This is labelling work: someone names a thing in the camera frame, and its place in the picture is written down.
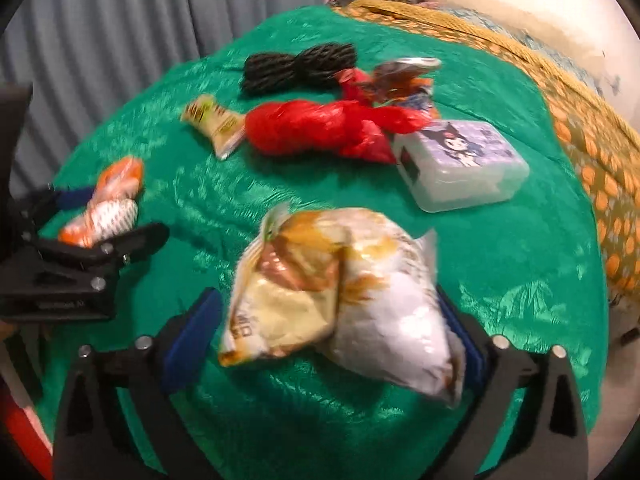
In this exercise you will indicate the green floral tablecloth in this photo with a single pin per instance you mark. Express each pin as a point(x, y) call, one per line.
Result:
point(500, 270)

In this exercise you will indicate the red plastic bag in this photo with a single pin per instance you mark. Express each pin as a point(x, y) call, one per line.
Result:
point(300, 127)

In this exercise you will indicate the crushed orange soda can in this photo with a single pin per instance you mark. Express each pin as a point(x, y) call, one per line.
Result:
point(400, 77)

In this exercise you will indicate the yellow green snack wrapper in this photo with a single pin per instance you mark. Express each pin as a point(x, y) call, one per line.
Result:
point(215, 122)

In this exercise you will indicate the white beige snack bag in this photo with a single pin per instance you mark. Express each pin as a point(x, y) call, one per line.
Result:
point(360, 310)

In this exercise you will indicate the teal floral pillow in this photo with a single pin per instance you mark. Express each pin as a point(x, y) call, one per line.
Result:
point(475, 16)
point(565, 57)

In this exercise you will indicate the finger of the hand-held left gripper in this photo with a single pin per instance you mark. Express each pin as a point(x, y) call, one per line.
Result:
point(135, 240)
point(75, 197)

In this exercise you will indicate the clear cartoon plastic box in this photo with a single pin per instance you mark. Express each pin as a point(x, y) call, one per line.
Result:
point(460, 170)

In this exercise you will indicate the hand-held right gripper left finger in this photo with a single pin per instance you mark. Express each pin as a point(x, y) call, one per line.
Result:
point(192, 340)

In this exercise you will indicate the orange white snack wrapper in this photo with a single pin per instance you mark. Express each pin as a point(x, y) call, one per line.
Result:
point(112, 210)

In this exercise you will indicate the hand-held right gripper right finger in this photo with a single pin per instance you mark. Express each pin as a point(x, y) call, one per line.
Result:
point(450, 312)

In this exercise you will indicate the grey blue curtain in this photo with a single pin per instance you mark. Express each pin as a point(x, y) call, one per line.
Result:
point(125, 20)

